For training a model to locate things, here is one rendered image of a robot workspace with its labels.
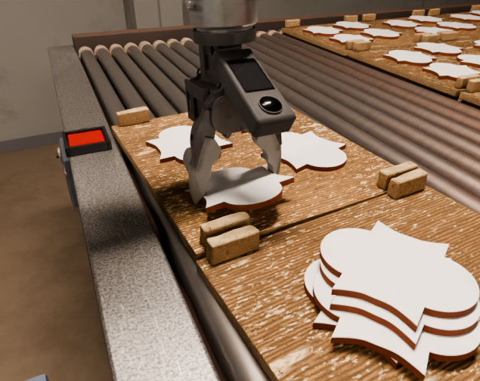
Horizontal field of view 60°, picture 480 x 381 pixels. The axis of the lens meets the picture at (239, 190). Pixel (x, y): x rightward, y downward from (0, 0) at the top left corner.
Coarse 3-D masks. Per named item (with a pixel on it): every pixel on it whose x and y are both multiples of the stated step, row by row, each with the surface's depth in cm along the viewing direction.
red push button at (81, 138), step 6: (84, 132) 76; (90, 132) 76; (96, 132) 76; (72, 138) 73; (78, 138) 73; (84, 138) 73; (90, 138) 73; (96, 138) 73; (102, 138) 73; (72, 144) 71; (78, 144) 71
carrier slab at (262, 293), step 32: (416, 192) 57; (320, 224) 50; (352, 224) 50; (384, 224) 50; (416, 224) 50; (448, 224) 50; (256, 256) 45; (288, 256) 45; (448, 256) 45; (224, 288) 41; (256, 288) 41; (288, 288) 41; (256, 320) 38; (288, 320) 38; (256, 352) 35; (288, 352) 35; (320, 352) 35; (352, 352) 35
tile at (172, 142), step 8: (176, 128) 73; (184, 128) 73; (160, 136) 70; (168, 136) 70; (176, 136) 70; (184, 136) 70; (216, 136) 70; (152, 144) 68; (160, 144) 68; (168, 144) 68; (176, 144) 68; (184, 144) 68; (224, 144) 68; (232, 144) 68; (160, 152) 66; (168, 152) 65; (176, 152) 65; (160, 160) 64; (168, 160) 64; (176, 160) 64
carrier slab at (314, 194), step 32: (128, 128) 76; (160, 128) 76; (320, 128) 76; (224, 160) 65; (256, 160) 65; (352, 160) 65; (384, 160) 65; (160, 192) 57; (288, 192) 57; (320, 192) 57; (352, 192) 57; (384, 192) 57; (192, 224) 50; (256, 224) 50; (288, 224) 51; (192, 256) 47
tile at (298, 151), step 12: (288, 132) 72; (312, 132) 72; (288, 144) 68; (300, 144) 68; (312, 144) 68; (324, 144) 68; (336, 144) 68; (288, 156) 64; (300, 156) 64; (312, 156) 64; (324, 156) 64; (336, 156) 64; (300, 168) 61; (312, 168) 62; (324, 168) 61; (336, 168) 62
